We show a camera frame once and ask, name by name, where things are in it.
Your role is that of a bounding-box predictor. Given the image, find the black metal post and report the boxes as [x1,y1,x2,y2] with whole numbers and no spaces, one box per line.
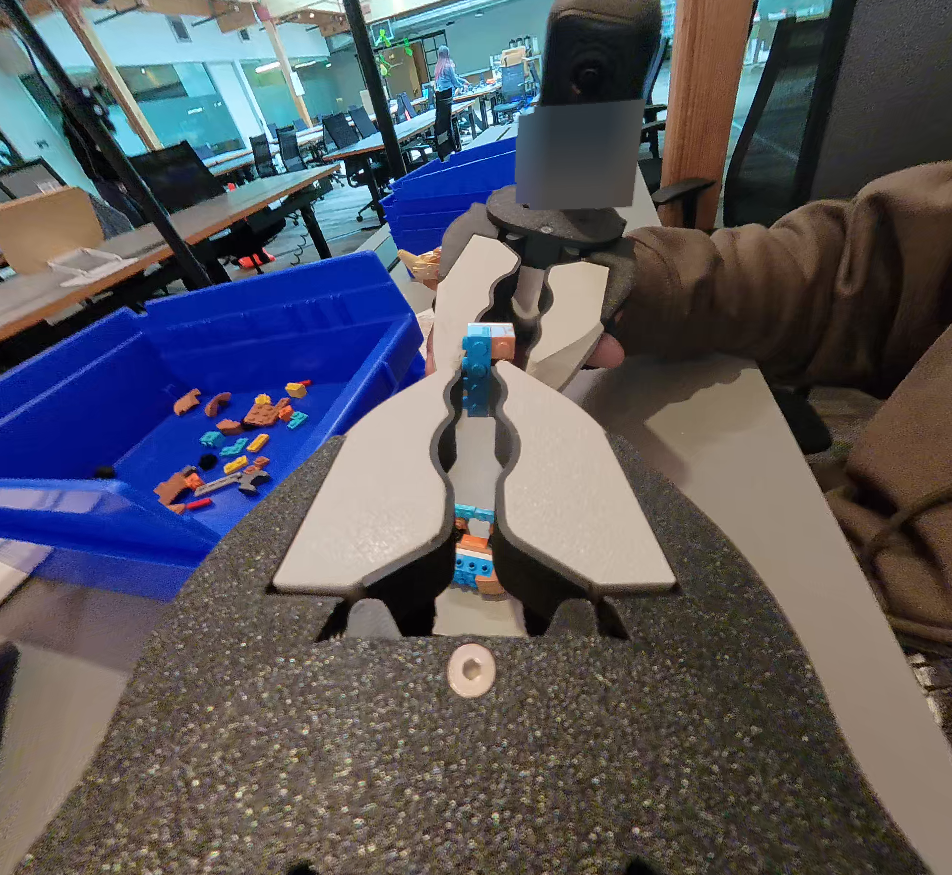
[317,0,407,229]

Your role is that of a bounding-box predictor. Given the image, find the toy bricks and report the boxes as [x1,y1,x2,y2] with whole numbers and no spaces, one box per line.
[152,380,313,516]

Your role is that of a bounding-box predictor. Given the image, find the blue orange toy brick assembly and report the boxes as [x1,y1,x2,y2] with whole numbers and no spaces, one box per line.
[450,503,507,596]

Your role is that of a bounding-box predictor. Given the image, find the person's right hand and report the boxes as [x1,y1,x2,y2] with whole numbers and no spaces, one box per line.
[585,328,629,370]

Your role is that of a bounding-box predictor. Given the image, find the brown toy brick model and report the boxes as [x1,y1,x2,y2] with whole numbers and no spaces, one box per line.
[399,246,444,290]

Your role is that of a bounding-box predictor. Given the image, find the blue plastic bin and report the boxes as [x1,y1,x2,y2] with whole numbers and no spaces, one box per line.
[0,250,428,604]
[383,139,522,258]

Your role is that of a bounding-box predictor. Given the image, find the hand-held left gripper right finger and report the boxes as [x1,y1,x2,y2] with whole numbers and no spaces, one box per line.
[491,362,679,611]

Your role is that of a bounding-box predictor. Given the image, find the black light stand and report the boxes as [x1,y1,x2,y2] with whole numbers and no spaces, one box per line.
[0,0,212,291]

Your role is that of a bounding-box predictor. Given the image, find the wooden pillar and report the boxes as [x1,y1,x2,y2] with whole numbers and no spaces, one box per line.
[659,0,769,232]

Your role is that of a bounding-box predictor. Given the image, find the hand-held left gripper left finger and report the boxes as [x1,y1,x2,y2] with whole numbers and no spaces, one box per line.
[273,367,462,626]

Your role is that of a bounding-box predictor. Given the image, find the black mesh office chair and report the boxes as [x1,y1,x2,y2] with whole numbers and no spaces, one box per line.
[652,0,952,232]

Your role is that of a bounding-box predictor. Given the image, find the person's right forearm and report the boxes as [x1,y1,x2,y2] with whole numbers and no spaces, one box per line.
[613,161,952,397]

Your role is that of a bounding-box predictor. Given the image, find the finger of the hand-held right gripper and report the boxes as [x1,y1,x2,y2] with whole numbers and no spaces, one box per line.
[518,258,611,392]
[429,236,522,375]

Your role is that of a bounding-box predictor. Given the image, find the small multicoloured toy brick block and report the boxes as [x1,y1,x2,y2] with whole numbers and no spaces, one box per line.
[463,320,519,366]

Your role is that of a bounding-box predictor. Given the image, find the long wooden office table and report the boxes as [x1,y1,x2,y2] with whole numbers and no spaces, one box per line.
[0,166,343,343]
[317,84,499,169]

